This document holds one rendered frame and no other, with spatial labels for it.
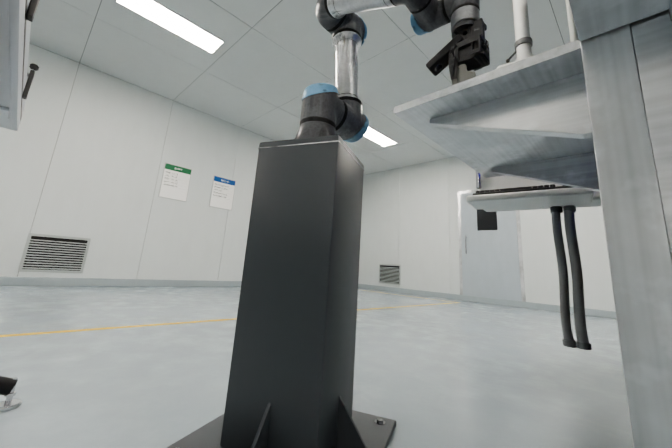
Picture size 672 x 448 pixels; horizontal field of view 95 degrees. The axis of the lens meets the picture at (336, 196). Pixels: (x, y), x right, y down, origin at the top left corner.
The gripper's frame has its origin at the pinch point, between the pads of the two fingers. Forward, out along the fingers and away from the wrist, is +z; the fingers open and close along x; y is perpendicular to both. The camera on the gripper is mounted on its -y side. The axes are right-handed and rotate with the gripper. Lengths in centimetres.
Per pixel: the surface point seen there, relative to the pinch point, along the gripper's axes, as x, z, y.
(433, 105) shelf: -8.4, 5.6, -2.6
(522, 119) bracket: -2.4, 12.1, 15.4
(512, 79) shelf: -8.3, 5.2, 15.2
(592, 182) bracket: 48, 15, 23
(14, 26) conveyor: -83, 9, -48
